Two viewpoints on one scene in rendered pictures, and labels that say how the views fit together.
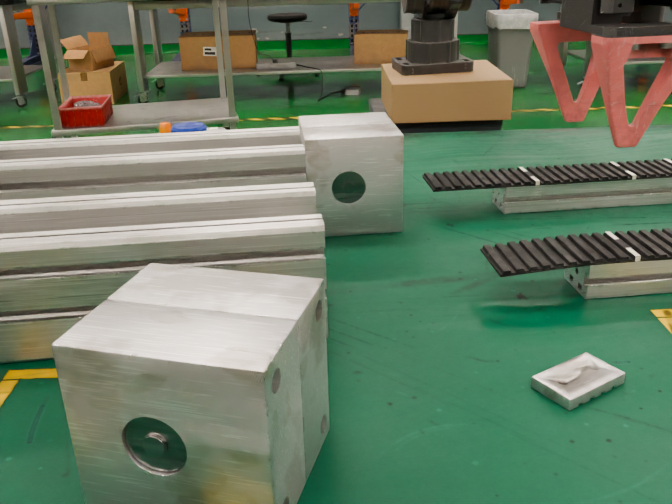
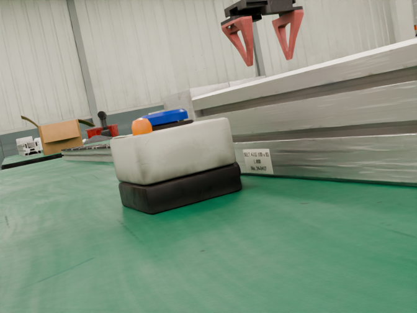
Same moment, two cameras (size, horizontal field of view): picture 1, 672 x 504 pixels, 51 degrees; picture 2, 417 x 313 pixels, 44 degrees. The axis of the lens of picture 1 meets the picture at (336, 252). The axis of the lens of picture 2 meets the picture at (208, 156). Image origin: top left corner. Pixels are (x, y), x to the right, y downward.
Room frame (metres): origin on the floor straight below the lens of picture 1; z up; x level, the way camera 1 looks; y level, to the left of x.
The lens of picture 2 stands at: (0.89, 0.58, 0.85)
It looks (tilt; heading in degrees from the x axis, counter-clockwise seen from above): 5 degrees down; 251
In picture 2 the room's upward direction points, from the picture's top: 11 degrees counter-clockwise
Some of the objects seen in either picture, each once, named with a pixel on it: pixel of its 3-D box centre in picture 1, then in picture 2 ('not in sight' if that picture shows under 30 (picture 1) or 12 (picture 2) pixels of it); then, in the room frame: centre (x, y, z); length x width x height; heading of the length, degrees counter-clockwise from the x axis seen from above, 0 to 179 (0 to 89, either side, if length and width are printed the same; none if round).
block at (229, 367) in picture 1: (218, 378); not in sight; (0.31, 0.06, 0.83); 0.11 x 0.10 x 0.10; 164
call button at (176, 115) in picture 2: (189, 133); (164, 123); (0.78, 0.16, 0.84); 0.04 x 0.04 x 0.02
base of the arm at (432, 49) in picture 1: (432, 43); not in sight; (1.19, -0.17, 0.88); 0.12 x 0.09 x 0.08; 98
